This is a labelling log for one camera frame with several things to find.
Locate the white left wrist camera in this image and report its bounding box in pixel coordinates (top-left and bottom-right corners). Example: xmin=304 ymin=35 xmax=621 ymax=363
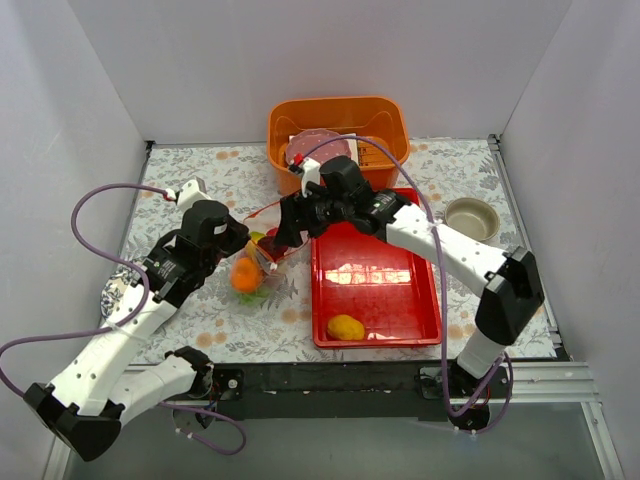
xmin=163 ymin=177 xmax=210 ymax=213

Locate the orange tangerine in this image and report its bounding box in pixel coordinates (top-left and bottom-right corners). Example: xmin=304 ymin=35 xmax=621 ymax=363
xmin=230 ymin=257 xmax=263 ymax=294

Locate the dark red fruit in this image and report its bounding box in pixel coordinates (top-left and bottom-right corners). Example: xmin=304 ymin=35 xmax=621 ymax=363
xmin=257 ymin=227 xmax=294 ymax=263

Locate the beige ceramic bowl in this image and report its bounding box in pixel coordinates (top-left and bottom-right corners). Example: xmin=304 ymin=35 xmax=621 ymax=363
xmin=444 ymin=197 xmax=500 ymax=242

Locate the floral tablecloth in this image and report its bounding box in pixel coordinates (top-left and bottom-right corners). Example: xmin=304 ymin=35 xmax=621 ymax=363
xmin=97 ymin=137 xmax=559 ymax=364

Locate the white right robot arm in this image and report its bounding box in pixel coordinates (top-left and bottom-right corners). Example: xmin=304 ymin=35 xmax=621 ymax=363
xmin=274 ymin=156 xmax=544 ymax=398

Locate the orange plastic bin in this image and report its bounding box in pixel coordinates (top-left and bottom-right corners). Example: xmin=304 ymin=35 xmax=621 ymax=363
xmin=267 ymin=96 xmax=410 ymax=195

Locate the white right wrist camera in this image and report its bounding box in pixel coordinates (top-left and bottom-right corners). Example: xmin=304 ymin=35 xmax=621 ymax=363
xmin=288 ymin=154 xmax=321 ymax=198

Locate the red plastic tray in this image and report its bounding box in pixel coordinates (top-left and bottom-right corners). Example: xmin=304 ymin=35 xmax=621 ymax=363
xmin=303 ymin=188 xmax=444 ymax=350

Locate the blue floral plate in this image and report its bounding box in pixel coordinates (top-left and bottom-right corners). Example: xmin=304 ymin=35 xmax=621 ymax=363
xmin=99 ymin=270 xmax=135 ymax=319

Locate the pink dotted plate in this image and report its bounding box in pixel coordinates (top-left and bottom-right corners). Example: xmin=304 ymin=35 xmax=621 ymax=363
xmin=284 ymin=128 xmax=352 ymax=169

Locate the green lettuce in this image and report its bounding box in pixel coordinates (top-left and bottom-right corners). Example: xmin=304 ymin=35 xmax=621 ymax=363
xmin=235 ymin=289 xmax=271 ymax=306

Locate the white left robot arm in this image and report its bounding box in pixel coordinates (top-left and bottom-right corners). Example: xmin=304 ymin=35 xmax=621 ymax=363
xmin=23 ymin=200 xmax=249 ymax=461

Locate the yellow green mango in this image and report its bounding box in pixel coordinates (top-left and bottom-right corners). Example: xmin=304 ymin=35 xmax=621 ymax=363
xmin=250 ymin=231 xmax=268 ymax=246

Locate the yellow lemon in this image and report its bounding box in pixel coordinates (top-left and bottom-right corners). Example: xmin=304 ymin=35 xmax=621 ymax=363
xmin=327 ymin=314 xmax=366 ymax=341

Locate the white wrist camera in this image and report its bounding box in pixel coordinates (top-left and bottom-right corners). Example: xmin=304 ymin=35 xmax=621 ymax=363
xmin=288 ymin=154 xmax=321 ymax=198
xmin=163 ymin=177 xmax=210 ymax=213

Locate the clear zip top bag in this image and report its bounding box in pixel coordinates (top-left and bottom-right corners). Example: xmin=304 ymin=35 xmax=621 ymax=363
xmin=231 ymin=202 xmax=309 ymax=299

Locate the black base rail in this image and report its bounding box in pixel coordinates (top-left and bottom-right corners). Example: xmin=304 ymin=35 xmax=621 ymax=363
xmin=164 ymin=359 xmax=519 ymax=424

